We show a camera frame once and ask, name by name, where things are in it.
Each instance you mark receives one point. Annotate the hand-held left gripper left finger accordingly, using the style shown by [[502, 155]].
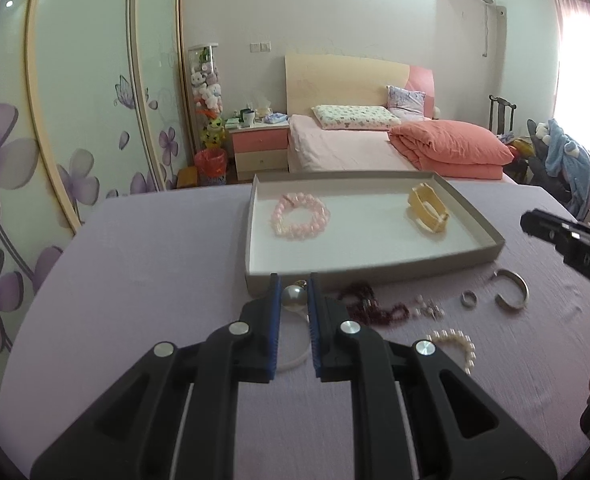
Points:
[[275, 320]]

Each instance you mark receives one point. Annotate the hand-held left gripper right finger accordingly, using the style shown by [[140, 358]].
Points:
[[314, 320]]

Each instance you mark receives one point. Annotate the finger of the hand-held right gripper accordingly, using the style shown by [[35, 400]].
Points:
[[545, 225]]

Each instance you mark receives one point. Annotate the thin silver bangle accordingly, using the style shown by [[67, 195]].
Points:
[[302, 357]]

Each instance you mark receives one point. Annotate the grey cardboard tray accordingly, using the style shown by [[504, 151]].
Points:
[[365, 230]]

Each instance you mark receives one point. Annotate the blue plush robe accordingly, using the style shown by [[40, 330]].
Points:
[[570, 160]]

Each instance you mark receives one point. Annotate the yellow bangle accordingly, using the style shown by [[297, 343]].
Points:
[[425, 220]]

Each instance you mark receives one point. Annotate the dark wooden chair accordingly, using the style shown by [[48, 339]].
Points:
[[500, 110]]

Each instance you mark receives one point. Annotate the folded salmon quilt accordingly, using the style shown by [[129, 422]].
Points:
[[445, 145]]

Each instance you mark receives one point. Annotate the purple tablecloth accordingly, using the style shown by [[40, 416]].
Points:
[[150, 270]]

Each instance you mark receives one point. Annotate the red trash bin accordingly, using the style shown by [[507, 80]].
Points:
[[210, 165]]

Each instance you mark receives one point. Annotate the pink bed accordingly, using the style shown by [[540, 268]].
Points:
[[335, 150]]

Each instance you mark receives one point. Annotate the pink and beige nightstand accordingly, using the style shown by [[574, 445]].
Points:
[[257, 145]]

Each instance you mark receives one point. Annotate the small purple pillow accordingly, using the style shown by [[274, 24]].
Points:
[[405, 100]]

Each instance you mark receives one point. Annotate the white mug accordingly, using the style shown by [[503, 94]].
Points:
[[248, 118]]

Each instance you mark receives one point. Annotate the floral white pillow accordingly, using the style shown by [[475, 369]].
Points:
[[350, 116]]

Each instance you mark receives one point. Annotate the pink curtain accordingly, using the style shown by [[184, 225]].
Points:
[[570, 15]]

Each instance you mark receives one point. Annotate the plush toy display tube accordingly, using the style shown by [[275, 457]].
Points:
[[206, 90]]

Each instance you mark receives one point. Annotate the floral sliding wardrobe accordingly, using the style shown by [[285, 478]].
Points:
[[75, 85]]

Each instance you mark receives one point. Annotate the wall switch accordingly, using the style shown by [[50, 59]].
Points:
[[260, 47]]

